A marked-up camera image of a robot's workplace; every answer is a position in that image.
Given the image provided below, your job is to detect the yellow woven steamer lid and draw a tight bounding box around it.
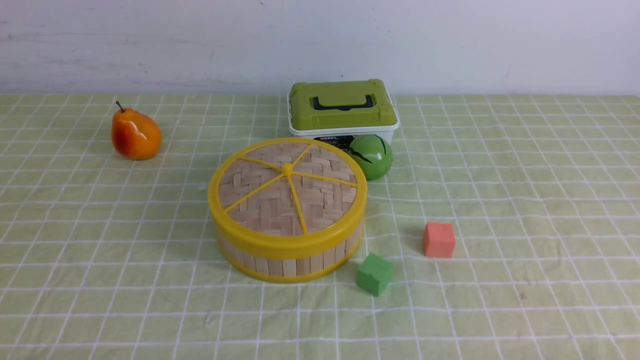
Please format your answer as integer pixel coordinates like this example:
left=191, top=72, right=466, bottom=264
left=208, top=137, right=368, bottom=259

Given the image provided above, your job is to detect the bamboo steamer base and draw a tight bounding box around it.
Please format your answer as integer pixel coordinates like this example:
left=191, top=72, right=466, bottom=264
left=217, top=220, right=366, bottom=284

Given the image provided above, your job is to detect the green round ball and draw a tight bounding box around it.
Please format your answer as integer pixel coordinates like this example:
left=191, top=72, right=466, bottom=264
left=346, top=134, right=394, bottom=182

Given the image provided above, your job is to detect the green lidded storage box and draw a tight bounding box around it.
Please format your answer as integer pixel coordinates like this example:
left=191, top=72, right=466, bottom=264
left=286, top=79, right=400, bottom=149

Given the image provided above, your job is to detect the green foam cube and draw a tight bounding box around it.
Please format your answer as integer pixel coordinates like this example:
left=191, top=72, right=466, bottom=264
left=355, top=252, right=394, bottom=297

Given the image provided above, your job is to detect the orange foam cube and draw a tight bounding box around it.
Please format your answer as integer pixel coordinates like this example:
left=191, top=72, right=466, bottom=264
left=422, top=222, right=457, bottom=259

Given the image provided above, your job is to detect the orange plastic pear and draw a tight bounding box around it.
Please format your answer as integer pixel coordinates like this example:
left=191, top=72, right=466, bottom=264
left=110, top=100, right=163, bottom=161

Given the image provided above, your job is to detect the green checkered tablecloth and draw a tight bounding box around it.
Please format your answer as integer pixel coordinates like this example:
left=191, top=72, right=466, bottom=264
left=0, top=94, right=640, bottom=360

